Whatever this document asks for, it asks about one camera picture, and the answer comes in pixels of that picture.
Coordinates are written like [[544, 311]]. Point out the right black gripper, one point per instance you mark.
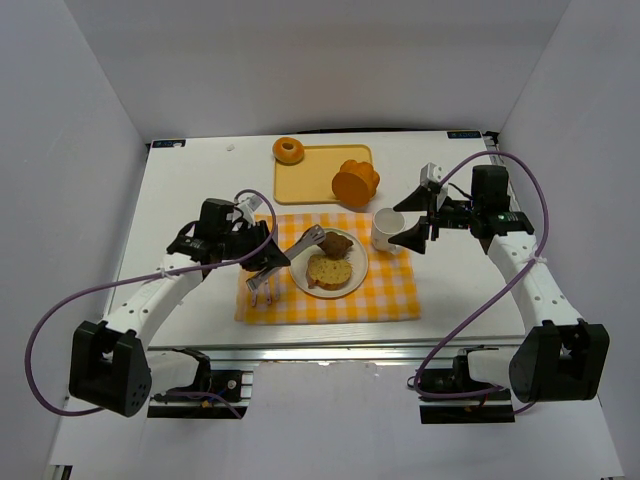
[[432, 218]]

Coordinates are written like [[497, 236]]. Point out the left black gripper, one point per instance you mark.
[[256, 240]]

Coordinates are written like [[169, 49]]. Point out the white ceramic mug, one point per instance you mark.
[[386, 223]]

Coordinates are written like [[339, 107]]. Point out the brown chocolate muffin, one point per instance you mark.
[[335, 246]]

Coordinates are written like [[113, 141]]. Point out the sliced loaf bread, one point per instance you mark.
[[327, 273]]

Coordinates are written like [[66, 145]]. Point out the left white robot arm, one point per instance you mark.
[[111, 366]]

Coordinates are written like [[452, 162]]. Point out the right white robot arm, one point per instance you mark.
[[562, 356]]

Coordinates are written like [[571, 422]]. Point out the green white ceramic plate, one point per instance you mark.
[[356, 256]]

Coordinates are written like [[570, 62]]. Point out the large orange bundt cake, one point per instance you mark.
[[355, 184]]

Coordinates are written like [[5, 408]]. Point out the right blue table label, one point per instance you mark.
[[464, 134]]

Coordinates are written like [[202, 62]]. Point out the blue table label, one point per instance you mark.
[[168, 143], [464, 134]]

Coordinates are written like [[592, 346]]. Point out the left blue table label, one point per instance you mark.
[[168, 143]]

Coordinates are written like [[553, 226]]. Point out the yellow plastic tray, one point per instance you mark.
[[310, 180]]

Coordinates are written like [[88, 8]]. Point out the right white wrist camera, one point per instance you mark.
[[431, 173]]

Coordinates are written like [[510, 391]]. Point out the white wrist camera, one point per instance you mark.
[[431, 173], [250, 204]]

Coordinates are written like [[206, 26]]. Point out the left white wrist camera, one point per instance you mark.
[[250, 204]]

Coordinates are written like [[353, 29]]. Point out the pink handled fork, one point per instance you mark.
[[268, 294]]

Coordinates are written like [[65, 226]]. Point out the ring doughnut bread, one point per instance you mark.
[[288, 151]]

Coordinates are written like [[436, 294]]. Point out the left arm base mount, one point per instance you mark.
[[215, 385]]

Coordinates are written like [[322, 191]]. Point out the aluminium frame rail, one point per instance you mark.
[[248, 358]]

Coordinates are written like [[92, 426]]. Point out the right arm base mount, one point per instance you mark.
[[456, 404]]

